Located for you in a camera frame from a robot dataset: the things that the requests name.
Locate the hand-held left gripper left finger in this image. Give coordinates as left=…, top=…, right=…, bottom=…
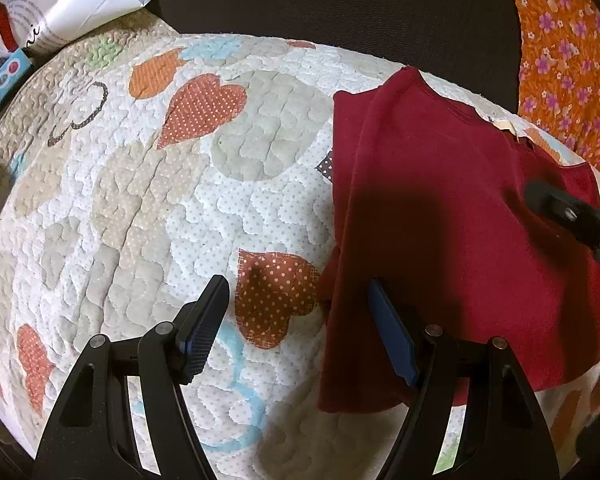
left=32, top=275, right=231, bottom=480

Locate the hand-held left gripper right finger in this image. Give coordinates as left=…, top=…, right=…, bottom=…
left=367, top=279, right=561, bottom=480

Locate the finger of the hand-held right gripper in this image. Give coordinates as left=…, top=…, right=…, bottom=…
left=524, top=177, right=600, bottom=278

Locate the dark red small garment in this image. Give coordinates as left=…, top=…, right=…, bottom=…
left=317, top=67, right=600, bottom=413

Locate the white quilt with heart patches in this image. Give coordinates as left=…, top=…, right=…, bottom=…
left=0, top=22, right=600, bottom=480

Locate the orange floral cloth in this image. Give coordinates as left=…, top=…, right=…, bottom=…
left=502, top=0, right=600, bottom=211

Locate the dark brown cushion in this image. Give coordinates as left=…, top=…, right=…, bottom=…
left=147, top=0, right=526, bottom=116

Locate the light blue patterned box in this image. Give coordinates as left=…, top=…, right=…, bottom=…
left=0, top=47, right=36, bottom=133

